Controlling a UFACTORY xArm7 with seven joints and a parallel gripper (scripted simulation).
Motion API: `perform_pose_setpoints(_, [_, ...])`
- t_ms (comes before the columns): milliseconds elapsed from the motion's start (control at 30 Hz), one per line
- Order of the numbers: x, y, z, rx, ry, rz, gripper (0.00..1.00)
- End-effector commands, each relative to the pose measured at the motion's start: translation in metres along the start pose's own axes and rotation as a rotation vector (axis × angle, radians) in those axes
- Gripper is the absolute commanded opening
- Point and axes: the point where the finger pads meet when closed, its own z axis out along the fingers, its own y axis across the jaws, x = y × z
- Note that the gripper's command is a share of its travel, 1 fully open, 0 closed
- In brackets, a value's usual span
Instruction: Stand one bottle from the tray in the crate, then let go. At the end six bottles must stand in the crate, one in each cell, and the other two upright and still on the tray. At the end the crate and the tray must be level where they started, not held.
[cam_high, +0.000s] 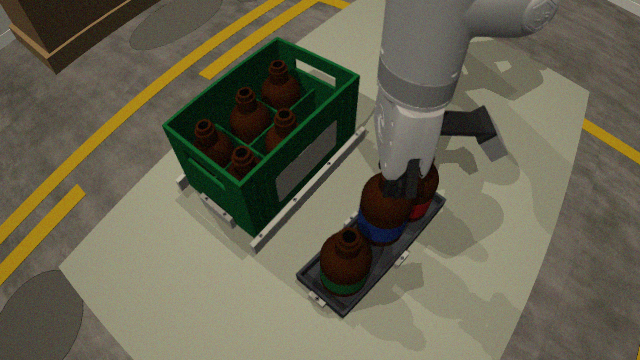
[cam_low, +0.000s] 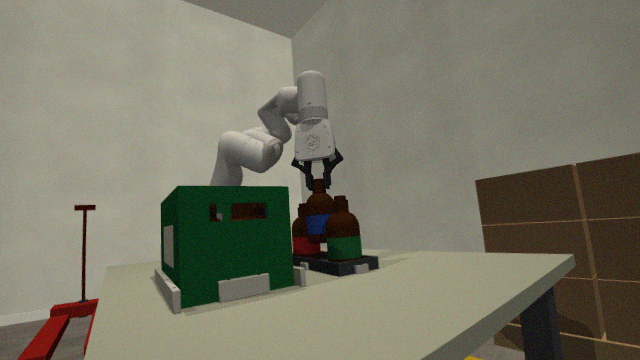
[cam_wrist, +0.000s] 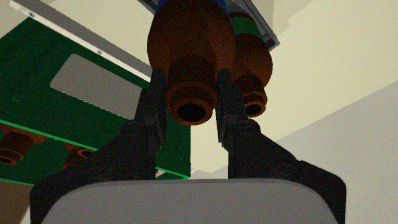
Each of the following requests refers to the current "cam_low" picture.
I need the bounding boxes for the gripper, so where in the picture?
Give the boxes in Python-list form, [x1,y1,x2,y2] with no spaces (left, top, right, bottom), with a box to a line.
[291,117,343,191]

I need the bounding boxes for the green plastic crate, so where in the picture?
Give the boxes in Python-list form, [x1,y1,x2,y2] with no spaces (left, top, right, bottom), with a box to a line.
[161,186,295,309]

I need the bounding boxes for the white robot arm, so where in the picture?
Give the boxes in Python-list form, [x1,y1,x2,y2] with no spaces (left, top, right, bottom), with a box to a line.
[209,71,328,186]

